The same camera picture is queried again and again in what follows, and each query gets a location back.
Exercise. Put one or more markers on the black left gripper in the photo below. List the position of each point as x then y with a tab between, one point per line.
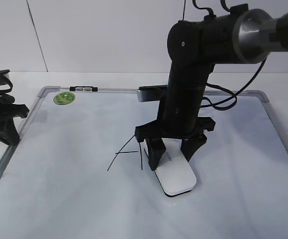
8	111

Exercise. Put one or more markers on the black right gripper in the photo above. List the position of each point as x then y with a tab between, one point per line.
177	117

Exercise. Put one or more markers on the white whiteboard eraser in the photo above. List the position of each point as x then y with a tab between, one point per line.
174	173

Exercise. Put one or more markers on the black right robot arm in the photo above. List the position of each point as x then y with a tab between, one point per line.
243	36

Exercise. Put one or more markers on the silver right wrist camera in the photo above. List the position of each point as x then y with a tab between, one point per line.
151	93

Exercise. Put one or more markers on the white whiteboard with grey frame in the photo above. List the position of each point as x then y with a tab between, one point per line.
78	174

